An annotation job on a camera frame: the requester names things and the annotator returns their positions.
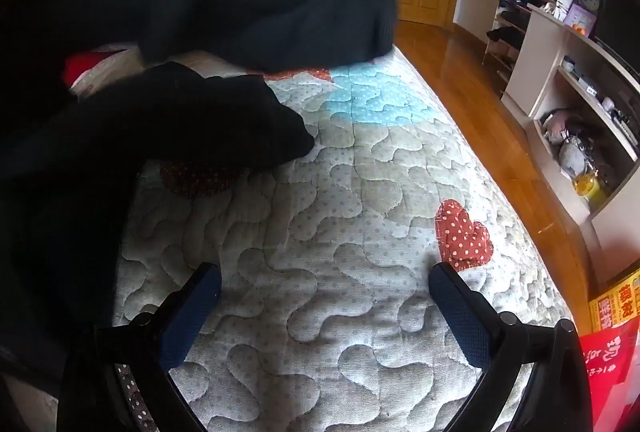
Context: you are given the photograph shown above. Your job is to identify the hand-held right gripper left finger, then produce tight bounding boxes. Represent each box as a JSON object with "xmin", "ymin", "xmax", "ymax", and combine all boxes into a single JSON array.
[{"xmin": 57, "ymin": 262, "xmax": 223, "ymax": 432}]

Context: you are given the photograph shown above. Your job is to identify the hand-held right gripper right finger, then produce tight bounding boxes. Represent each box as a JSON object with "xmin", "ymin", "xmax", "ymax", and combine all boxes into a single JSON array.
[{"xmin": 428, "ymin": 262, "xmax": 593, "ymax": 432}]

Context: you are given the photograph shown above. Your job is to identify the black pants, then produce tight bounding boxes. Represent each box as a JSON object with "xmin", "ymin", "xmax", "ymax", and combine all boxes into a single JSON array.
[{"xmin": 0, "ymin": 61, "xmax": 316, "ymax": 383}]

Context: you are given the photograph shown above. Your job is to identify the patchwork quilted bedspread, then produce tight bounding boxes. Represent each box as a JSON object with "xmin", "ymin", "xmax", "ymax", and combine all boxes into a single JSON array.
[{"xmin": 70, "ymin": 44, "xmax": 576, "ymax": 432}]

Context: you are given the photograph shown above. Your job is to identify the red bag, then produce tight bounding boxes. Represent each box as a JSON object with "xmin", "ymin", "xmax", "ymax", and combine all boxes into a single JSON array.
[{"xmin": 577, "ymin": 316, "xmax": 640, "ymax": 432}]

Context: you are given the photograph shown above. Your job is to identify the yellow printed box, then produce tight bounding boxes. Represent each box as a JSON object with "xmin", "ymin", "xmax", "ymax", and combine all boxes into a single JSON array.
[{"xmin": 587, "ymin": 269, "xmax": 640, "ymax": 334}]

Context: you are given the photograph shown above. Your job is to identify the yellow jar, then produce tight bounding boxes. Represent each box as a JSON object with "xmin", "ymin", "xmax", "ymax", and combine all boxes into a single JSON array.
[{"xmin": 572, "ymin": 172, "xmax": 609, "ymax": 209}]

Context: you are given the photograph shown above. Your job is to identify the grey soft bag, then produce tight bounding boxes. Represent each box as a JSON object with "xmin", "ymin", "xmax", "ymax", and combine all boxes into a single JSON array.
[{"xmin": 557, "ymin": 137, "xmax": 592, "ymax": 178}]

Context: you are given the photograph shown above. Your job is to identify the pink soft bag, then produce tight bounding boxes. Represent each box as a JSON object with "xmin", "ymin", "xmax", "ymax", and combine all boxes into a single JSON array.
[{"xmin": 542, "ymin": 108, "xmax": 583, "ymax": 143}]

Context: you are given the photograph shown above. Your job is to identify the white shelf unit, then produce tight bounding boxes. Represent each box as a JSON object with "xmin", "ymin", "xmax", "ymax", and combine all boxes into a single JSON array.
[{"xmin": 501, "ymin": 6, "xmax": 640, "ymax": 273}]

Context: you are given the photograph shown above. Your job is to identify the white shoe rack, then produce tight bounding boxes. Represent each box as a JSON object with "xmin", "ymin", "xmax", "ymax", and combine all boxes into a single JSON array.
[{"xmin": 482, "ymin": 0, "xmax": 576, "ymax": 85}]

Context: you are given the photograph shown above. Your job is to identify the purple card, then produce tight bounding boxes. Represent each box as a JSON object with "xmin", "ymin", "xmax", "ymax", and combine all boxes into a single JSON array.
[{"xmin": 564, "ymin": 4, "xmax": 599, "ymax": 38}]

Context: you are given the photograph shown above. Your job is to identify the black television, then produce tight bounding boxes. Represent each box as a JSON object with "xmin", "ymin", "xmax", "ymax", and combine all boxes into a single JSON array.
[{"xmin": 592, "ymin": 0, "xmax": 640, "ymax": 74}]

